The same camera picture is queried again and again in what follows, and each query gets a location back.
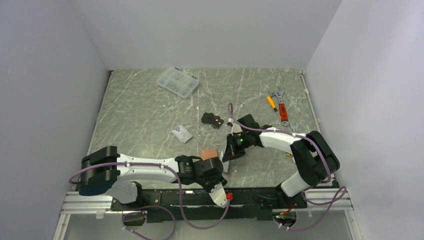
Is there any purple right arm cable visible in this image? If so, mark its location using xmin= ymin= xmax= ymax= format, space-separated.
xmin=227 ymin=102 xmax=348 ymax=206

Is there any clear plastic organizer box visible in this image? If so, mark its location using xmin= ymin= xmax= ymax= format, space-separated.
xmin=156 ymin=67 xmax=199 ymax=99

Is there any red handled adjustable wrench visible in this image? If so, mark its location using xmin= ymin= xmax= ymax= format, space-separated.
xmin=269 ymin=86 xmax=289 ymax=127

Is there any brown leather card holder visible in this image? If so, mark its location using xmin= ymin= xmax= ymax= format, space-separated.
xmin=200 ymin=149 xmax=219 ymax=160

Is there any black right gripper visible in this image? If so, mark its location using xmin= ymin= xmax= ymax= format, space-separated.
xmin=222 ymin=132 xmax=252 ymax=162

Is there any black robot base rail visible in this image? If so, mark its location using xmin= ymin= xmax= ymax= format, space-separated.
xmin=110 ymin=187 xmax=308 ymax=223

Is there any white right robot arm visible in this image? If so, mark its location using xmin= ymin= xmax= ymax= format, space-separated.
xmin=222 ymin=114 xmax=340 ymax=208

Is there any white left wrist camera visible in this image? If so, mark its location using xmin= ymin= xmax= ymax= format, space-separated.
xmin=208 ymin=183 xmax=233 ymax=208

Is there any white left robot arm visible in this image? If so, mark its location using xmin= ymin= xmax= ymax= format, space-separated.
xmin=77 ymin=146 xmax=228 ymax=210

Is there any silver combination wrench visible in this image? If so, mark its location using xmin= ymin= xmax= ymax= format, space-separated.
xmin=289 ymin=122 xmax=299 ymax=133

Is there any aluminium frame rail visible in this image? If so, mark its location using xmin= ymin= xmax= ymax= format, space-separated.
xmin=52 ymin=191 xmax=112 ymax=240

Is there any white silver card stack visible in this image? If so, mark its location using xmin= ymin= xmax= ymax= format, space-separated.
xmin=171 ymin=125 xmax=193 ymax=144

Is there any yellow handled screwdriver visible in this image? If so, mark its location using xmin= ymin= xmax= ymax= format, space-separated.
xmin=266 ymin=96 xmax=278 ymax=112

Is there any white credit card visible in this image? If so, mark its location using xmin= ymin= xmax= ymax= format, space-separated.
xmin=222 ymin=161 xmax=230 ymax=173

